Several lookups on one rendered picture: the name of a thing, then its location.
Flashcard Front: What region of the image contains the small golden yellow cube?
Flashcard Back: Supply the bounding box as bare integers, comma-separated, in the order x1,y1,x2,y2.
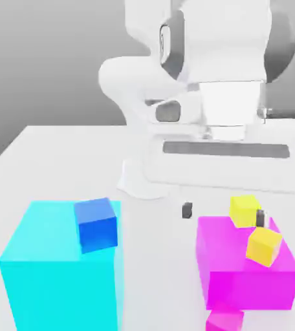
245,226,283,268

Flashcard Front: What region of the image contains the large magenta box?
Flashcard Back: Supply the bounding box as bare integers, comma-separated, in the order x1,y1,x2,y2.
195,215,295,311

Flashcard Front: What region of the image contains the large cyan box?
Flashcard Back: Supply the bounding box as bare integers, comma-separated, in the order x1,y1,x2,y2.
0,200,125,331

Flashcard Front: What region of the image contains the small lemon yellow cube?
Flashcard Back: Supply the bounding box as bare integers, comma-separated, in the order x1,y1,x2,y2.
228,195,263,229

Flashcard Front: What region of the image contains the small blue cube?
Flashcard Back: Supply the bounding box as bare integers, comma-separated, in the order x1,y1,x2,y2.
74,197,118,254

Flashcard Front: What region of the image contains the small pink cube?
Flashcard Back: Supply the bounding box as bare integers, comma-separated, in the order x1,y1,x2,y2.
205,308,245,331

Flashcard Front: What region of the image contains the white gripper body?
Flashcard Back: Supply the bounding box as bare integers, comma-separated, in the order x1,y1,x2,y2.
142,121,295,195

